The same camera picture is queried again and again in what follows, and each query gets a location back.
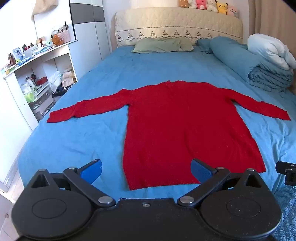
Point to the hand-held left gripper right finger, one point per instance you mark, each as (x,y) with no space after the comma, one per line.
(200,171)

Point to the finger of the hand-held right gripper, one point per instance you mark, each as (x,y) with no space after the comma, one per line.
(284,167)

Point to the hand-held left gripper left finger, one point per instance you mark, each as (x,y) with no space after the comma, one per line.
(92,171)

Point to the red knit sweater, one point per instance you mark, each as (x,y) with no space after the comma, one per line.
(180,129)

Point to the blue shaggy rug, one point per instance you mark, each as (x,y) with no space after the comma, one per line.
(288,208)

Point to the bed with blue sheet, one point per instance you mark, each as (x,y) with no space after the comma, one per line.
(97,92)

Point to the black bag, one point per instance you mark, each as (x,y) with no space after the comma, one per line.
(59,91)

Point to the beige bag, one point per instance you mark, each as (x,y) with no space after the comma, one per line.
(69,77)

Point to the green packets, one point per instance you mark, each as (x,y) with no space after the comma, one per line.
(30,96)

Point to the white bag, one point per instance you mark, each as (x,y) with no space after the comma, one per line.
(55,80)

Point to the red box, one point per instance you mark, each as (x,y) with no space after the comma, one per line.
(42,81)

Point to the white desk shelf unit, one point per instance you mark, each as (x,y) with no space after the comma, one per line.
(16,92)

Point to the rolled blue duvet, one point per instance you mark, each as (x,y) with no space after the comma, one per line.
(240,62)

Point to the white pillow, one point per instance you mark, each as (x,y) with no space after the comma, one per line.
(268,48)

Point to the blue pillow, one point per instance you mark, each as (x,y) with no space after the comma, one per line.
(204,45)

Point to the green pillow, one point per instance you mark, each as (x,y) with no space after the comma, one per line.
(159,45)

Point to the orange bear toy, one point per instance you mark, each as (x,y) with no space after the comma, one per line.
(57,41)

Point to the white and grey wardrobe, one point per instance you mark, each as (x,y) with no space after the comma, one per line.
(92,34)

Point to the pink basket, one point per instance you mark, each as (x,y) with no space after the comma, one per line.
(64,36)

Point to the brown bottle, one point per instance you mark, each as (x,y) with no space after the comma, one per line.
(11,59)

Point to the beige quilted headboard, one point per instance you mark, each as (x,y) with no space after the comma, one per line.
(175,22)

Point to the beige curtain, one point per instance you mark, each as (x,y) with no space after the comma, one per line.
(275,16)

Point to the row of plush toys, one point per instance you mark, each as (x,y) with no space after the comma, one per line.
(208,5)

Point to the beige hanging cloth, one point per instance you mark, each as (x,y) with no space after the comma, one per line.
(45,6)

